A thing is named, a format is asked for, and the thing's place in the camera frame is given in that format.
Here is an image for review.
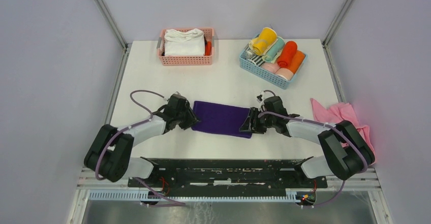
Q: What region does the pink perforated plastic basket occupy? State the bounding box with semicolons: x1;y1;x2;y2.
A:
157;27;214;66

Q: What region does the purple cloth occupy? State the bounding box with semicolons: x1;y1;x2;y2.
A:
192;101;252;139

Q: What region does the orange towel in pink basket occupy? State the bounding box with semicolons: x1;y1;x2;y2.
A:
205;41;212;56

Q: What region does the pink rolled towel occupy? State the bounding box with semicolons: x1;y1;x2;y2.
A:
261;62;280;74

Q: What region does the folded white towel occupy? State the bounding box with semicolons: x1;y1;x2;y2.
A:
164;28;205;56

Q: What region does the white slotted cable duct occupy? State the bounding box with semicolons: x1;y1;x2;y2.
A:
88;189;300;203

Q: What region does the teal rolled towel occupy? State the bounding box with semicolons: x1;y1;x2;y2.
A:
262;37;285;63

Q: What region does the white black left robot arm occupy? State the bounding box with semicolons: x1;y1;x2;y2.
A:
84;94;200;187

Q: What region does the green white striped rolled towel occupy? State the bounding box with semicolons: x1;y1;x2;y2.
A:
247;54;265;67

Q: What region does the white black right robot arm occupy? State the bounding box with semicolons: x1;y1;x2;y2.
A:
239;96;376;187

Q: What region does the orange and peach rolled towel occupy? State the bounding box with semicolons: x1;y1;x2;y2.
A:
275;50;305;81

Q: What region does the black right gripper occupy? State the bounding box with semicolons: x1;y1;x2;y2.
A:
239;107;275;135

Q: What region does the yellow towel with grey pattern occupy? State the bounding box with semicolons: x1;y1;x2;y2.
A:
252;27;278;55

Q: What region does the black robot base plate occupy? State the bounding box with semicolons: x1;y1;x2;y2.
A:
144;158;328;197

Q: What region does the red-orange rolled towel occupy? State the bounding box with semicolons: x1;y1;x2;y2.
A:
276;41;298;68

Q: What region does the grey white rolled towel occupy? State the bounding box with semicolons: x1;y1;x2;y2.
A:
244;50;255;60

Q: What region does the yellow rolled towel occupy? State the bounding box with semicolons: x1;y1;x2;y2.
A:
249;38;258;50

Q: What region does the crumpled pink cloth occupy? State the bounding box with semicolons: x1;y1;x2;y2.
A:
310;98;375;153

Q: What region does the blue perforated plastic basket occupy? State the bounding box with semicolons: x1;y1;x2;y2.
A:
239;44;308;89

